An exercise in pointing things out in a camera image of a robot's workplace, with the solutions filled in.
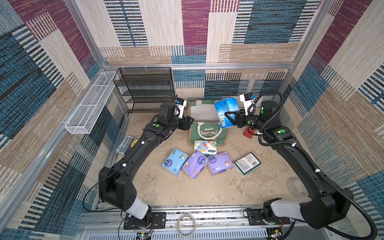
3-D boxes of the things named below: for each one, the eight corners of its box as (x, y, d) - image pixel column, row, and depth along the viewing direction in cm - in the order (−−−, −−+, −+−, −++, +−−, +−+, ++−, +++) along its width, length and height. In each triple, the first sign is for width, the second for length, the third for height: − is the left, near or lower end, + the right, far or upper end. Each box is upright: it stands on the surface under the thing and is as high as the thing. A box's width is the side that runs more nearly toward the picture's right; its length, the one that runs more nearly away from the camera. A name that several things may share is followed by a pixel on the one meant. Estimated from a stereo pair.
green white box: (241, 179, 88) (244, 175, 83) (231, 166, 93) (233, 161, 88) (260, 167, 92) (263, 163, 87) (249, 155, 97) (252, 151, 93)
